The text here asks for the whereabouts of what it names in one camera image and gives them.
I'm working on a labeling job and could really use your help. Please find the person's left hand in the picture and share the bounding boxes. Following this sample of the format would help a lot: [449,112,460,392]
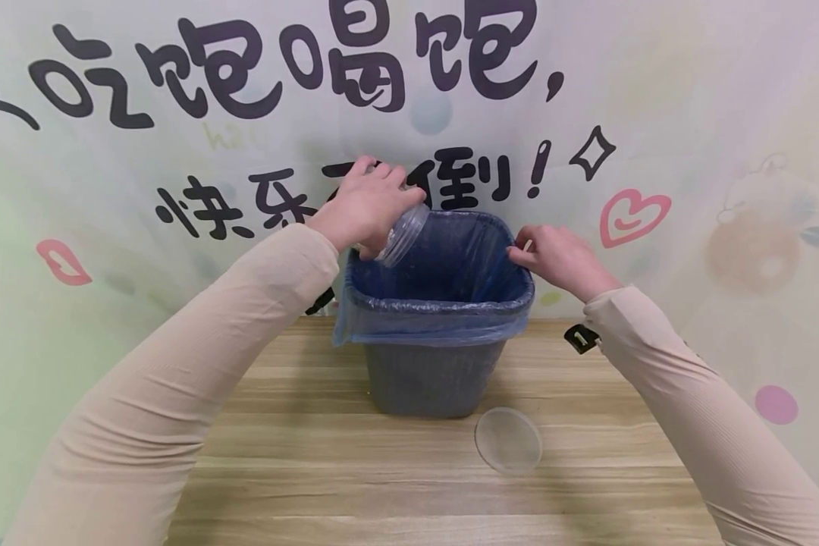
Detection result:
[306,155,427,262]

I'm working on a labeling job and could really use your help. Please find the person's right hand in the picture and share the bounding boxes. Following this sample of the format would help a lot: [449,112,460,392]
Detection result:
[506,224,623,304]

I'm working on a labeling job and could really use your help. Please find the clear plastic jar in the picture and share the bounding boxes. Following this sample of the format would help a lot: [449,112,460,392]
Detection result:
[374,186,431,268]

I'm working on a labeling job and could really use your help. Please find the blue plastic garbage bag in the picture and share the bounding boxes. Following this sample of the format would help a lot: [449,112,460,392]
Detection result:
[332,210,536,348]

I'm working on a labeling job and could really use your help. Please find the person's right forearm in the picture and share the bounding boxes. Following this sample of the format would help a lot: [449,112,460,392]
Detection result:
[583,284,819,546]

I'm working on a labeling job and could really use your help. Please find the person's left forearm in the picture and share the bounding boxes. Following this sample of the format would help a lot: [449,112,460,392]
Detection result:
[1,223,341,546]

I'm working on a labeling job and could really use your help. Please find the black wrist band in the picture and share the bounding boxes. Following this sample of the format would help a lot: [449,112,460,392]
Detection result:
[305,287,336,316]
[563,323,601,355]

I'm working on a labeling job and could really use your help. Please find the gray plastic trash bin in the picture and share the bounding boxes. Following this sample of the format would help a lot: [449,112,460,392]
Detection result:
[364,339,508,419]

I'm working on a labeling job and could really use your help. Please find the round translucent lid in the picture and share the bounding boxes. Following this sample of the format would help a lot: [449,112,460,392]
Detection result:
[474,407,543,476]

